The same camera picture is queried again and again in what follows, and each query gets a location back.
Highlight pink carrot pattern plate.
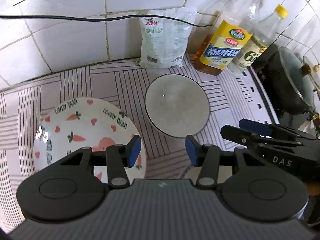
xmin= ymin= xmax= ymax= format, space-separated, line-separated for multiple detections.
xmin=33 ymin=98 xmax=139 ymax=171

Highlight grey bowl black rim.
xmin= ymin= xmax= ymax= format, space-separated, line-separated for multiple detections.
xmin=145 ymin=74 xmax=210 ymax=138

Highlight striped white tablecloth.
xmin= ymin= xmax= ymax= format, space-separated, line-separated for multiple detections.
xmin=1 ymin=54 xmax=278 ymax=232

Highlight dark cooking pot with lid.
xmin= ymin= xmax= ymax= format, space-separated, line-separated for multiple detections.
xmin=257 ymin=47 xmax=315 ymax=115

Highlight clear vinegar bottle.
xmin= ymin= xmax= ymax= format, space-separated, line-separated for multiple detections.
xmin=227 ymin=4 xmax=288 ymax=75

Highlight yellow label cooking wine bottle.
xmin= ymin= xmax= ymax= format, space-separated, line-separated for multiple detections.
xmin=194 ymin=0 xmax=263 ymax=76

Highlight white salt bag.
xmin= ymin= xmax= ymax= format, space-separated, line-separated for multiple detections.
xmin=139 ymin=7 xmax=197 ymax=68

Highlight black power cable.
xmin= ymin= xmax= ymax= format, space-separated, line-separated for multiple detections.
xmin=0 ymin=11 xmax=218 ymax=28

